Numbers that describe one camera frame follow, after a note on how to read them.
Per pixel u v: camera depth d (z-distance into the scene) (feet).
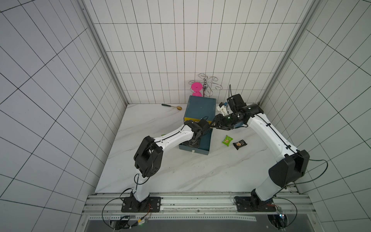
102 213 2.19
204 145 2.87
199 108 2.93
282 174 1.63
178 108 3.87
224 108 2.44
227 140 3.19
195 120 2.37
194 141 2.44
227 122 2.19
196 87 2.96
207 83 3.07
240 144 3.11
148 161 1.58
